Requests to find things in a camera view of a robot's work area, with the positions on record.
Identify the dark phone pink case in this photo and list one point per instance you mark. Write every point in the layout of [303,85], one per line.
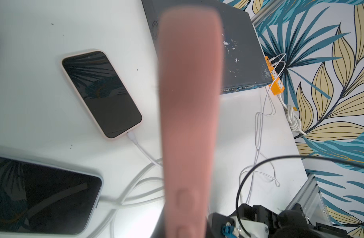
[190,53]

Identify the black phone light case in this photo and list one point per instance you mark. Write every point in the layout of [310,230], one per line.
[41,199]

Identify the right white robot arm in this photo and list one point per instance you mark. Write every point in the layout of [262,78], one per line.
[259,222]

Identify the orange power strip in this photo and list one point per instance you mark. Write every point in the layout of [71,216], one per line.
[276,86]

